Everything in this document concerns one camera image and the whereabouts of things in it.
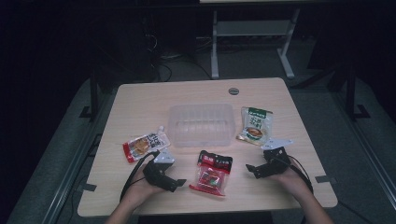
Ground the green and white food pouch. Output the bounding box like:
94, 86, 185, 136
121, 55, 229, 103
235, 106, 274, 147

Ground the black metal stand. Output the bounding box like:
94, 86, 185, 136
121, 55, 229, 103
78, 66, 101, 122
345, 62, 372, 120

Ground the orange spouted sauce pouch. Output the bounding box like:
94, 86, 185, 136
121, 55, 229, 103
121, 125, 172, 163

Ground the grey tape strip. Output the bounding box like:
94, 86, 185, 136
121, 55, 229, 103
315, 175, 338, 185
78, 182, 97, 193

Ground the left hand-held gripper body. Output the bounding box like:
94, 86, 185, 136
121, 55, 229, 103
142, 148, 177, 191

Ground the black floor cable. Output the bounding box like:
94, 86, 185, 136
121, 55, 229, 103
157, 55, 213, 82
337, 200, 375, 224

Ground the hand-held gripper cable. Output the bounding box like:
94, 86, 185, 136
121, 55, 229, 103
120, 149, 162, 202
279, 154, 314, 194

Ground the clear plastic container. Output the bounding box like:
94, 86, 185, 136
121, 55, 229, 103
167, 103, 236, 148

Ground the white metal desk frame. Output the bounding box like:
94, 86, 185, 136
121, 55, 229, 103
210, 8, 302, 80

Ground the left hand-held gripper cable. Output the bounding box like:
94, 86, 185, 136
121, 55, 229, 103
120, 149, 162, 202

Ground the grey metal floor rail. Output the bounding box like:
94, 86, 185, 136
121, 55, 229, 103
40, 92, 116, 224
331, 91, 396, 203

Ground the red and black snack packet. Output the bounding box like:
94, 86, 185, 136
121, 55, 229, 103
189, 149, 233, 198

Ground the person's right hand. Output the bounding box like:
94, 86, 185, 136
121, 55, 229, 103
270, 158, 313, 201

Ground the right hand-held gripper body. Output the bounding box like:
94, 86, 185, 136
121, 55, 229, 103
257, 138, 294, 179

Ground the right hand-held gripper cable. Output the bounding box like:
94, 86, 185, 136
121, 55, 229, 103
279, 154, 314, 194

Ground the person's left hand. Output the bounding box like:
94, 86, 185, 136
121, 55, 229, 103
123, 165, 165, 208

